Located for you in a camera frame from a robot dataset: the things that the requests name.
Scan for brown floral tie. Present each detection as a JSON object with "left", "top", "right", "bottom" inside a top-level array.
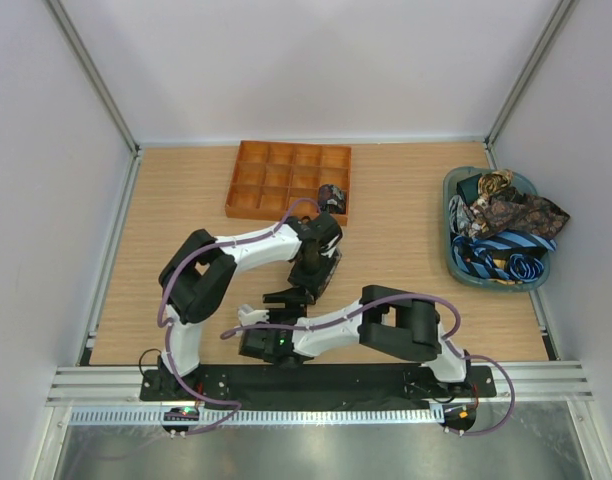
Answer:
[{"left": 313, "top": 248, "right": 342, "bottom": 299}]

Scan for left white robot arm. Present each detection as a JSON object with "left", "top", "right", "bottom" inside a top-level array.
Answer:
[{"left": 157, "top": 213, "right": 343, "bottom": 400}]

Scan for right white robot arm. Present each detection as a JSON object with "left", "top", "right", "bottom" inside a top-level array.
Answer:
[{"left": 235, "top": 285, "right": 473, "bottom": 396}]

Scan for rolled dark floral tie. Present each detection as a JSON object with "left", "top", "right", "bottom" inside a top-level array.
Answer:
[{"left": 317, "top": 184, "right": 347, "bottom": 215}]

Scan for orange compartment tray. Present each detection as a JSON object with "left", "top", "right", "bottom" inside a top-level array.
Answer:
[{"left": 225, "top": 140, "right": 352, "bottom": 226}]

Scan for grey patterned tie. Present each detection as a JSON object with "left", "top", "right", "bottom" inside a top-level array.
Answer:
[{"left": 448, "top": 195, "right": 486, "bottom": 238}]

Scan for dark green tie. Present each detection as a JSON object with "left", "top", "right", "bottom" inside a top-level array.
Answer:
[{"left": 456, "top": 173, "right": 482, "bottom": 205}]

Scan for gold patterned tie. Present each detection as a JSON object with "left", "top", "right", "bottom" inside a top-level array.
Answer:
[{"left": 470, "top": 169, "right": 514, "bottom": 206}]

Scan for dark brown paisley tie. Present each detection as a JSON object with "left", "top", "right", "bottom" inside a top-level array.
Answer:
[{"left": 471, "top": 194, "right": 570, "bottom": 240}]

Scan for blue striped tie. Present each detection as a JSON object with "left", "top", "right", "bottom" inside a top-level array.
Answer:
[{"left": 451, "top": 231, "right": 557, "bottom": 283}]

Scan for teal plastic basket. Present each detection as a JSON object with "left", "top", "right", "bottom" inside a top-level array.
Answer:
[{"left": 442, "top": 166, "right": 556, "bottom": 293}]

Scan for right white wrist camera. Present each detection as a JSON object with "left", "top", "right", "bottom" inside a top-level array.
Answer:
[{"left": 237, "top": 304, "right": 270, "bottom": 327}]

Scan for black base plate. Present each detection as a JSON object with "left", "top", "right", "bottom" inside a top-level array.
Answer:
[{"left": 139, "top": 361, "right": 497, "bottom": 412}]

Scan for white slotted cable duct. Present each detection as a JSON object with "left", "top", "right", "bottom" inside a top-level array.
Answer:
[{"left": 69, "top": 405, "right": 444, "bottom": 428}]

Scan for aluminium frame rail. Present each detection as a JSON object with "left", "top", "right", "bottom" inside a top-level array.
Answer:
[{"left": 501, "top": 361, "right": 594, "bottom": 402}]

